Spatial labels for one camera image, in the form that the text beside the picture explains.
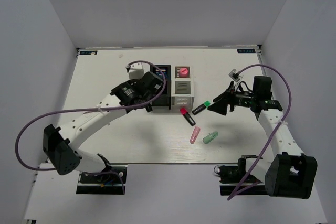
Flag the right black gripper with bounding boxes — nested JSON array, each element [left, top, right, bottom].
[[207, 81, 257, 115]]

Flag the pink cap glitter bottle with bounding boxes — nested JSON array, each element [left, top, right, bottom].
[[175, 67, 190, 78]]

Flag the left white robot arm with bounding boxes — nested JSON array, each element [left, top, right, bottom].
[[43, 72, 163, 182]]

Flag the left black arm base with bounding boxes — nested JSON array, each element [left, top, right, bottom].
[[76, 165, 128, 195]]

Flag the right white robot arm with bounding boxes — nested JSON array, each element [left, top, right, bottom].
[[208, 76, 317, 199]]

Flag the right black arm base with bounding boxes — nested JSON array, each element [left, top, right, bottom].
[[213, 165, 266, 196]]

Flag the green cap black highlighter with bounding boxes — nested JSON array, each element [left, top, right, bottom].
[[192, 101, 211, 115]]

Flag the black slotted organizer box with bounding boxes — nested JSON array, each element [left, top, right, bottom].
[[147, 65, 173, 111]]

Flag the pink correction tape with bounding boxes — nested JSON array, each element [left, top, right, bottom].
[[190, 126, 201, 144]]

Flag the green correction tape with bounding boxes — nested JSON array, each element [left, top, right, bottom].
[[202, 131, 218, 144]]

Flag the white slotted organizer box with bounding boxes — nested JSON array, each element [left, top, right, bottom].
[[171, 66, 195, 109]]

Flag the red cap black highlighter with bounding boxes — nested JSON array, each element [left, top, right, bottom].
[[180, 108, 196, 126]]

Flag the right blue corner label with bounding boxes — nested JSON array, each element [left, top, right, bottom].
[[237, 49, 256, 54]]

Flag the blue corner label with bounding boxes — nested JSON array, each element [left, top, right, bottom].
[[79, 50, 98, 55], [237, 49, 256, 54]]

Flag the left blue corner label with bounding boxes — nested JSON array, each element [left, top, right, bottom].
[[79, 50, 98, 55]]

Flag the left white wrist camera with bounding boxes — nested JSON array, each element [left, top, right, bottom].
[[126, 63, 145, 80]]

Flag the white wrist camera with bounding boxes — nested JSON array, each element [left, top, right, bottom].
[[126, 63, 145, 80], [229, 69, 243, 83]]

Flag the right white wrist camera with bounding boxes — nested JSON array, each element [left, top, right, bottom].
[[229, 69, 243, 83]]

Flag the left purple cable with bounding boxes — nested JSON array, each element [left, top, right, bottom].
[[15, 60, 167, 195]]

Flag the purple cable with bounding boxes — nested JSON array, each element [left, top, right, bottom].
[[15, 60, 167, 195], [226, 64, 292, 201]]

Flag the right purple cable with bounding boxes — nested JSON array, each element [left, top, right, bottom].
[[226, 64, 292, 201]]

